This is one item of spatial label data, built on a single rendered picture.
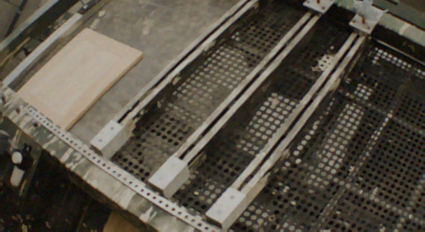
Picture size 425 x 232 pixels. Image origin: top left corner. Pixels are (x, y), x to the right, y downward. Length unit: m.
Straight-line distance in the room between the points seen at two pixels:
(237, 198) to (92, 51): 0.99
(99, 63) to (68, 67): 0.15
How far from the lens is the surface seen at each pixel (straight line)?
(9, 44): 2.67
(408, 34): 2.32
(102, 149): 1.96
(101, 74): 2.30
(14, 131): 2.22
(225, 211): 1.74
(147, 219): 1.79
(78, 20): 2.61
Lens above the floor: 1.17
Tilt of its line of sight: 1 degrees up
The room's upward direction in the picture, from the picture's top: 27 degrees clockwise
